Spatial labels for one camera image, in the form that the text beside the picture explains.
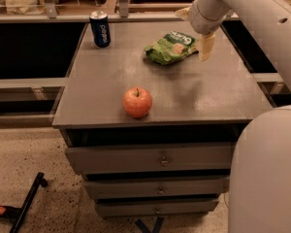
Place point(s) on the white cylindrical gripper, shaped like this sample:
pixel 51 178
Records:
pixel 200 20

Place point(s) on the green rice chip bag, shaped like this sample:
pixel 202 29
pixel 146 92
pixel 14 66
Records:
pixel 171 48

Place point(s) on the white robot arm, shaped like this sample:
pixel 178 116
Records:
pixel 260 180

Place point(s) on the red apple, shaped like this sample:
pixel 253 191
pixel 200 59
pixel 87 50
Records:
pixel 137 102

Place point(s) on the blue pepsi can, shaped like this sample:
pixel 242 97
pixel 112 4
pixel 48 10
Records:
pixel 99 23

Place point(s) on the grey drawer cabinet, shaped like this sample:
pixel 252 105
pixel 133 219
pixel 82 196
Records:
pixel 192 101

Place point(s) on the top grey drawer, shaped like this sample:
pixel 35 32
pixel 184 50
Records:
pixel 150 158

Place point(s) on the grey drawer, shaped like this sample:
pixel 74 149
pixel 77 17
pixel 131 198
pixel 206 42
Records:
pixel 157 187
pixel 157 208
pixel 150 158

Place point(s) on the middle grey drawer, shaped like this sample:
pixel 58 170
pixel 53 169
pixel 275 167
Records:
pixel 157 187

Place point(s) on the bottom grey drawer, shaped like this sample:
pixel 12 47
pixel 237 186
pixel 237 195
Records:
pixel 157 208

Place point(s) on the black bar tool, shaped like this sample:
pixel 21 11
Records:
pixel 16 216

